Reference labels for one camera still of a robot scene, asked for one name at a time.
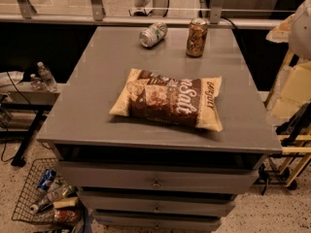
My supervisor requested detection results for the brown chip bag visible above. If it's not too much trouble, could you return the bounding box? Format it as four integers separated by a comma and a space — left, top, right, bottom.
109, 68, 223, 132

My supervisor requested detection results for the orange soda can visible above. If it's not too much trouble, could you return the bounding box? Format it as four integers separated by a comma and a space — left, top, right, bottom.
186, 17, 208, 57

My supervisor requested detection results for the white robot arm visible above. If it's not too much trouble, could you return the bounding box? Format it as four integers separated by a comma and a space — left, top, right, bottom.
266, 0, 311, 59

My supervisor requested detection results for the silver green soda can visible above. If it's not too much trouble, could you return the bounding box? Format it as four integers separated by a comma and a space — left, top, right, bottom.
139, 22, 168, 48

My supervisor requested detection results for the blue can in basket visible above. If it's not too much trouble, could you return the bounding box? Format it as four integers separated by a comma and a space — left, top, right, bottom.
37, 169, 56, 191

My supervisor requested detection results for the grey drawer cabinet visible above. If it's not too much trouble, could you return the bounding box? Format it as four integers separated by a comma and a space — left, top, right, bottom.
38, 26, 281, 232

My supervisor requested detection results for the clear water bottle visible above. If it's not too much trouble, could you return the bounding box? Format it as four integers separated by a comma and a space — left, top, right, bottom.
37, 62, 58, 92

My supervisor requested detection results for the small clear bottle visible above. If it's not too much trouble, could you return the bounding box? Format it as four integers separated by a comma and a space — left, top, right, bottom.
30, 74, 44, 90

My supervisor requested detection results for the yellow sponge in basket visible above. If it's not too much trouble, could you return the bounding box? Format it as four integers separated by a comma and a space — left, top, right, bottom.
53, 197, 79, 209

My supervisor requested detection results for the plastic bottle in basket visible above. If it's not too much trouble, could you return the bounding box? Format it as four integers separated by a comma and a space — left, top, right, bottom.
30, 184, 76, 214

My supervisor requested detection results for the black side table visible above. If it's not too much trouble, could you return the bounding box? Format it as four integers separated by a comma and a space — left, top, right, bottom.
0, 83, 63, 167

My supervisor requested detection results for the red packet in basket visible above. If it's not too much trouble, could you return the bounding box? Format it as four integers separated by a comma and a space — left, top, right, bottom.
54, 209, 81, 223

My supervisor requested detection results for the wire basket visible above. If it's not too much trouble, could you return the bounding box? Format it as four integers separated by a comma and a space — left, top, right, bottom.
11, 157, 86, 227

